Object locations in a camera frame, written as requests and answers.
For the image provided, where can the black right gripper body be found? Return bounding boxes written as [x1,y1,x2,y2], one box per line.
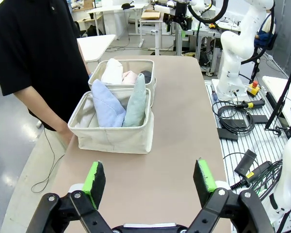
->
[165,0,193,31]

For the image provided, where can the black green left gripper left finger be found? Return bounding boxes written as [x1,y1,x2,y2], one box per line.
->
[26,161,113,233]

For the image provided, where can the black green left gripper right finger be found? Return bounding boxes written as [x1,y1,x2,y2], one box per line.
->
[187,157,275,233]

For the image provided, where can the dark grey towel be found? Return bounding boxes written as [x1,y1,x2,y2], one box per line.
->
[139,69,152,84]

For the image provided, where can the pink towel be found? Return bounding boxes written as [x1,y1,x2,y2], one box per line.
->
[121,70,139,85]

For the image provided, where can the light blue cone towel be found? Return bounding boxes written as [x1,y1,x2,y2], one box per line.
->
[91,79,127,128]

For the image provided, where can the white towel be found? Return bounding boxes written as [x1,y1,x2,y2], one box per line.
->
[100,58,124,85]

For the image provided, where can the mint green cone towel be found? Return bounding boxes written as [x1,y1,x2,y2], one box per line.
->
[122,72,147,128]

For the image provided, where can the person's right forearm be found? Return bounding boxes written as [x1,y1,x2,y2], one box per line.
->
[14,85,69,133]

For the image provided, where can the person's left forearm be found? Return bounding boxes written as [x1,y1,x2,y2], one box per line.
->
[77,42,93,79]

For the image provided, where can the person's right hand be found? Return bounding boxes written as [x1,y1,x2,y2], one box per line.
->
[56,122,76,148]

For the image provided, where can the white height adjustable desk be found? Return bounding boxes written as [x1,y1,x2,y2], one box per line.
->
[138,9,177,56]

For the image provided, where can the cardboard box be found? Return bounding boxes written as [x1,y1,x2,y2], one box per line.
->
[140,9,162,20]

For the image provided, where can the black power adapter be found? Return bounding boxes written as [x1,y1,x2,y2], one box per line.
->
[234,149,257,177]

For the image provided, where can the black flat box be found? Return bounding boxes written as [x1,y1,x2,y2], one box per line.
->
[253,114,269,125]
[216,127,239,142]

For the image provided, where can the beige fabric bin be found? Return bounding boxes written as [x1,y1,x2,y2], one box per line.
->
[87,59,158,109]
[67,87,155,155]

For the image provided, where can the chair with blue jacket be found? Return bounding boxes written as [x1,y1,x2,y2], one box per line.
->
[253,14,278,59]

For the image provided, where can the white rounded table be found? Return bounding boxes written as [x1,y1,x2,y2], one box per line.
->
[76,34,116,63]

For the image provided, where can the yellow red emergency stop box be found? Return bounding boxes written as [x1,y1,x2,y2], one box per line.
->
[246,81,261,98]

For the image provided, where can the white side desk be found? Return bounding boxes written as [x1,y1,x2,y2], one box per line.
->
[261,75,291,128]

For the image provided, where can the black slanted tripod pole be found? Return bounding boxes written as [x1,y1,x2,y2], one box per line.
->
[264,45,291,130]

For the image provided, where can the person in black shirt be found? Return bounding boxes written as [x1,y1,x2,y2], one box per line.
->
[0,0,92,132]

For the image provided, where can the black thick robot hose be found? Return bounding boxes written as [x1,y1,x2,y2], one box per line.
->
[187,0,230,24]

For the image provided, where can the black handle with yellow label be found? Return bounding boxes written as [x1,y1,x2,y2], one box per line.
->
[229,160,274,190]
[241,99,266,109]

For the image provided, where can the thin black floor cable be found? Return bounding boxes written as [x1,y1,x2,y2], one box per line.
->
[31,127,65,194]

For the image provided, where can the aluminium slotted base plate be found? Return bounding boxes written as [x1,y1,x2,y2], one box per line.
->
[204,79,291,233]

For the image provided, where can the tangled black cable bundle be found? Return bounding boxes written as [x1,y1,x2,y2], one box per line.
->
[251,159,284,200]

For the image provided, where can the coiled black cable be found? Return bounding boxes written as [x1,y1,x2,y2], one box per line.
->
[211,100,255,134]

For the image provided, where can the blue handled screwdriver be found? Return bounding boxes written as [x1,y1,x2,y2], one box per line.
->
[210,83,218,102]

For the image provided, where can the small black camera mount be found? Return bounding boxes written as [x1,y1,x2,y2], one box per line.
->
[265,124,291,139]

